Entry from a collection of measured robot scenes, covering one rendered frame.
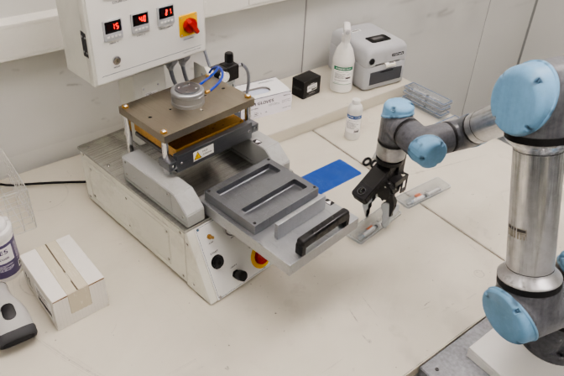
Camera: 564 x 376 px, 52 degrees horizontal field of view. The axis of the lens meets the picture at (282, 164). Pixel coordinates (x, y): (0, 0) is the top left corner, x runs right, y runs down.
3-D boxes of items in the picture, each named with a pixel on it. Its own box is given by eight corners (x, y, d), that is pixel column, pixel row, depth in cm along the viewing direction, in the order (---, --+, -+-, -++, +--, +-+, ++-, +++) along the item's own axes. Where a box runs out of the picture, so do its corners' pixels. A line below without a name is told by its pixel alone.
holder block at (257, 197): (204, 199, 131) (204, 190, 130) (268, 165, 143) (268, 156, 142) (254, 235, 122) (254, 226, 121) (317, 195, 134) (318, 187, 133)
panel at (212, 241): (217, 300, 135) (193, 229, 130) (305, 241, 153) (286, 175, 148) (222, 302, 134) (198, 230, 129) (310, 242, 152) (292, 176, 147)
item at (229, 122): (135, 135, 143) (131, 101, 138) (205, 106, 157) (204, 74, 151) (177, 164, 134) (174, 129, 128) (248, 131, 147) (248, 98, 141)
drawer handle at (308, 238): (295, 252, 119) (295, 237, 116) (342, 220, 128) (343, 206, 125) (301, 257, 117) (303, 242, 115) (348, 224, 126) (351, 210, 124)
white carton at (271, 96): (216, 108, 201) (216, 89, 197) (274, 94, 211) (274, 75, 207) (232, 124, 192) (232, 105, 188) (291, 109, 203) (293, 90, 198)
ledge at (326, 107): (181, 121, 202) (181, 109, 199) (357, 65, 245) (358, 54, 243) (229, 161, 183) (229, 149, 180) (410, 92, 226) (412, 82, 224)
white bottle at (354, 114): (345, 132, 200) (349, 94, 192) (359, 133, 200) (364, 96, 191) (343, 139, 196) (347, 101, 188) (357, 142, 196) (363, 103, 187)
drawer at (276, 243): (196, 211, 134) (195, 183, 130) (265, 173, 147) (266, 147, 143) (289, 279, 118) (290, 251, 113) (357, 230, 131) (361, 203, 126)
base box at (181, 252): (89, 200, 164) (79, 148, 154) (194, 151, 187) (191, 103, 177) (211, 306, 134) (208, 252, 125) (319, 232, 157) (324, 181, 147)
